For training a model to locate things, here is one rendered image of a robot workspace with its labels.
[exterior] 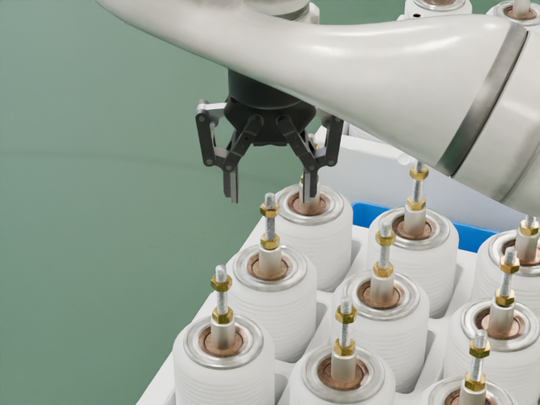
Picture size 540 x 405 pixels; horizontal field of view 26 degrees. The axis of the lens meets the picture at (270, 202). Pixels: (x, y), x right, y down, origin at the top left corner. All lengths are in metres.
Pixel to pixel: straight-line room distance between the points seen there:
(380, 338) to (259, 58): 0.54
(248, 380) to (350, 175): 0.51
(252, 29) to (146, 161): 1.17
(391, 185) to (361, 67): 0.89
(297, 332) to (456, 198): 0.38
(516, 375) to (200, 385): 0.29
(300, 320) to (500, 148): 0.59
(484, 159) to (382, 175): 0.89
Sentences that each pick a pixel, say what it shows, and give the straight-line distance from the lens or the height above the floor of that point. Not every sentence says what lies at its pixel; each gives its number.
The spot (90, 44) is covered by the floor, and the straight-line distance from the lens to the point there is 2.15.
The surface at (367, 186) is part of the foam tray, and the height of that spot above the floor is 0.13.
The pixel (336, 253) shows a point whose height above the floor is 0.21.
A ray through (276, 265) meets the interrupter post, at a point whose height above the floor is 0.26.
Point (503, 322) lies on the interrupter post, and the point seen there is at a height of 0.26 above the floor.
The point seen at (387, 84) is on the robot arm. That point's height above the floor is 0.69.
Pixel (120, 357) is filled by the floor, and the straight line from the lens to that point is 1.47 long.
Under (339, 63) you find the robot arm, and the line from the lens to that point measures 0.63.
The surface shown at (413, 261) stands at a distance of 1.22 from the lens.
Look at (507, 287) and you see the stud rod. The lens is 1.11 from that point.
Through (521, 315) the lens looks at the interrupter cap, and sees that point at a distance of 1.15.
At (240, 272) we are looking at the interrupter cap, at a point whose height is 0.25.
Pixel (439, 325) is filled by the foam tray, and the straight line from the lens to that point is 1.24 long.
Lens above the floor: 0.99
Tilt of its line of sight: 36 degrees down
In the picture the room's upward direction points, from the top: straight up
